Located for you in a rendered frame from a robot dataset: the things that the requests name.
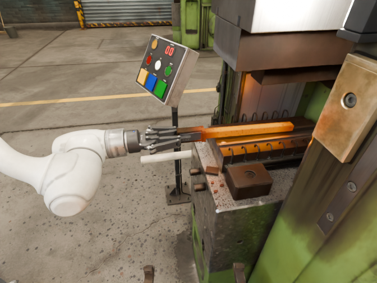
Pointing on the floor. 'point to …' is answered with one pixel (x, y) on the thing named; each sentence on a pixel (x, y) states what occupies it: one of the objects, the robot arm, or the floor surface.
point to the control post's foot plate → (172, 199)
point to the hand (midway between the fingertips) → (189, 134)
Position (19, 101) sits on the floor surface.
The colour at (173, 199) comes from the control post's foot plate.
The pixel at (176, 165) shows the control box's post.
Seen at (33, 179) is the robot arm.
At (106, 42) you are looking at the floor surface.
